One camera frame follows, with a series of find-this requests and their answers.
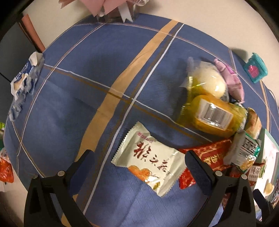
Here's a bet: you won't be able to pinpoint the brown milk biscuit packet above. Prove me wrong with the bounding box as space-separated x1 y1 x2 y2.
246 163 265 191

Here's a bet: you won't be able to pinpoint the long red cake packet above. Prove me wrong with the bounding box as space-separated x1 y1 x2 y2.
178 138 232 190

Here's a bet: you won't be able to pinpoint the white green cookie packet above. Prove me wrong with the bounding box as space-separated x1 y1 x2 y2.
223 130 261 173

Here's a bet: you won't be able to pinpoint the tan bread packet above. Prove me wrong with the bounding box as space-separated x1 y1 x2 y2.
244 107 262 140

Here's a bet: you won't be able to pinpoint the cream pastry snack packet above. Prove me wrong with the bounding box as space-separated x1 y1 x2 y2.
111 122 186 197

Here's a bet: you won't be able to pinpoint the yellow cake barcode packet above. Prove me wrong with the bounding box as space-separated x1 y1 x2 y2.
176 76 248 138

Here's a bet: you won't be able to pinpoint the pink purple snack packet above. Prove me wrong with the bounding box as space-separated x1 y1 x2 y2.
213 58 244 104

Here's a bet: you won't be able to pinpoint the white round bun packet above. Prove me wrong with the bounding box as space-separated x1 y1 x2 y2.
180 57 229 102

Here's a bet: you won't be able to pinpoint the red heart snack bag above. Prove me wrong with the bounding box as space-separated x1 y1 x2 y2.
221 166 242 209

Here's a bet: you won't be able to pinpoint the orange plastic bag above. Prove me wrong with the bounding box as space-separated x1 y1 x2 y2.
0 158 14 183

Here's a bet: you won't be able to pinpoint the green rimmed white tray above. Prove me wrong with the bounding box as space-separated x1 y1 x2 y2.
254 128 278 198

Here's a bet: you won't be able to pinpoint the blue white crumpled wrapper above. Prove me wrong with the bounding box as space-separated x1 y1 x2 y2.
9 52 44 121

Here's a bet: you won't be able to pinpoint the blue plaid tablecloth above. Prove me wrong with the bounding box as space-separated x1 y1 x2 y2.
4 14 278 226

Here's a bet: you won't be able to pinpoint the teal toy house box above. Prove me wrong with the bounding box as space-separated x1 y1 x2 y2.
243 53 268 84

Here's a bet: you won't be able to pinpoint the pink flower bouquet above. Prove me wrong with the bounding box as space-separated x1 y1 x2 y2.
58 0 150 23

